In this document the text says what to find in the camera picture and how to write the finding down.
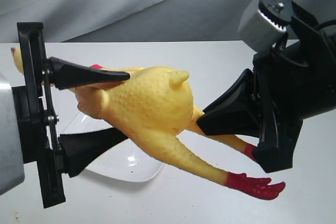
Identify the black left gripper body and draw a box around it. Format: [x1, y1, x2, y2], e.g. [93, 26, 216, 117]
[13, 22, 66, 208]

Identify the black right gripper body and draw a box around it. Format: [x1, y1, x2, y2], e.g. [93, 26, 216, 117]
[251, 0, 336, 174]

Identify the yellow rubber chicken toy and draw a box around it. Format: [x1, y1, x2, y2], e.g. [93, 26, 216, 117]
[10, 47, 286, 200]

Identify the grey fabric backdrop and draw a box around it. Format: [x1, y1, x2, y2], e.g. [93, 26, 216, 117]
[1, 0, 335, 42]

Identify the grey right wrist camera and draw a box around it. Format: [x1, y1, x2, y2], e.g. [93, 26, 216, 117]
[237, 0, 287, 54]

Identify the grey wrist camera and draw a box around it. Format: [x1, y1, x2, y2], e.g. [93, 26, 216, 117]
[237, 0, 287, 54]
[1, 75, 25, 195]

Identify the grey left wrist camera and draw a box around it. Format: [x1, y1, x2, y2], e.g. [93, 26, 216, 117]
[1, 75, 25, 195]

